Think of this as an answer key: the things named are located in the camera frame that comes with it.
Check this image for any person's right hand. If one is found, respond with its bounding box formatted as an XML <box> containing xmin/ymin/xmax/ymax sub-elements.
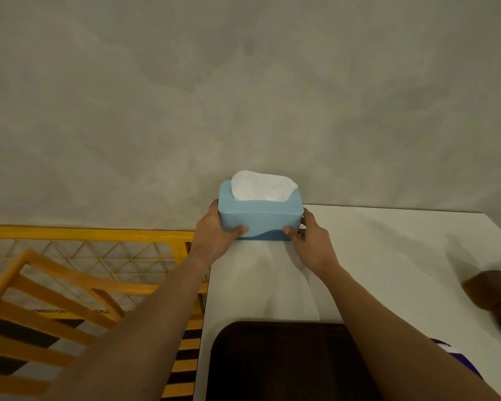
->
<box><xmin>283</xmin><ymin>208</ymin><xmax>341</xmax><ymax>278</ymax></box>

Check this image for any person's right forearm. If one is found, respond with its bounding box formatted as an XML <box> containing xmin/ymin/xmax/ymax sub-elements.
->
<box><xmin>316</xmin><ymin>263</ymin><xmax>501</xmax><ymax>401</ymax></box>

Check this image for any dark brown tray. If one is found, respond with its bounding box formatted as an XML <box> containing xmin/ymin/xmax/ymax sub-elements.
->
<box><xmin>206</xmin><ymin>321</ymin><xmax>382</xmax><ymax>401</ymax></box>

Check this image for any blue tissue box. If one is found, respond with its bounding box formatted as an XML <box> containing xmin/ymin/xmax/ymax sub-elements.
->
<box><xmin>217</xmin><ymin>179</ymin><xmax>304</xmax><ymax>241</ymax></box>

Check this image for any yellow metal railing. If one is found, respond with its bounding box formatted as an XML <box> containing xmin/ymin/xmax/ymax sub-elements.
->
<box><xmin>0</xmin><ymin>225</ymin><xmax>209</xmax><ymax>401</ymax></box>

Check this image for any white tissue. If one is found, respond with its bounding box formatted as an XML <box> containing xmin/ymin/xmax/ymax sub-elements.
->
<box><xmin>231</xmin><ymin>170</ymin><xmax>299</xmax><ymax>203</ymax></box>

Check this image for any person's left hand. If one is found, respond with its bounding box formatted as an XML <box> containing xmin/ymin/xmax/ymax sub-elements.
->
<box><xmin>190</xmin><ymin>199</ymin><xmax>249</xmax><ymax>266</ymax></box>

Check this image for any person's left forearm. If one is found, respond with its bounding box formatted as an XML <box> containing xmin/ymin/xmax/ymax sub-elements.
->
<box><xmin>38</xmin><ymin>251</ymin><xmax>213</xmax><ymax>401</ymax></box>

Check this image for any brown wooden block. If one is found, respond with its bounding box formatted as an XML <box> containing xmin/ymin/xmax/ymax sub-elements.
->
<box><xmin>462</xmin><ymin>269</ymin><xmax>501</xmax><ymax>311</ymax></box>

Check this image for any purple and white packet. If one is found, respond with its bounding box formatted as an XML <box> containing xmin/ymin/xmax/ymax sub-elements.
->
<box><xmin>430</xmin><ymin>338</ymin><xmax>484</xmax><ymax>380</ymax></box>

